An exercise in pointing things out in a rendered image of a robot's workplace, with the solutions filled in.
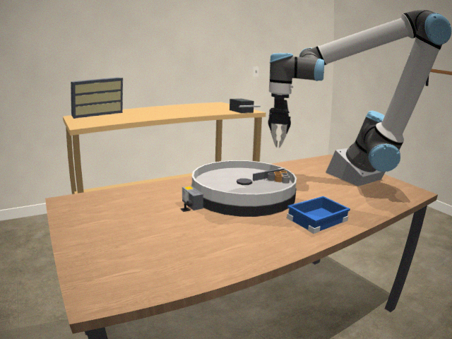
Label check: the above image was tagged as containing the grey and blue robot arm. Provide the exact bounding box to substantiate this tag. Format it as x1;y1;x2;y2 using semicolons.
269;10;451;172

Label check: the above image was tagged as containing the blue crate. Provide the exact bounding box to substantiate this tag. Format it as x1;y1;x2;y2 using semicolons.
287;196;349;234

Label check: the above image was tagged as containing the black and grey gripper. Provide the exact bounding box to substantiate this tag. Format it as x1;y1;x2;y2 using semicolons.
268;93;291;148

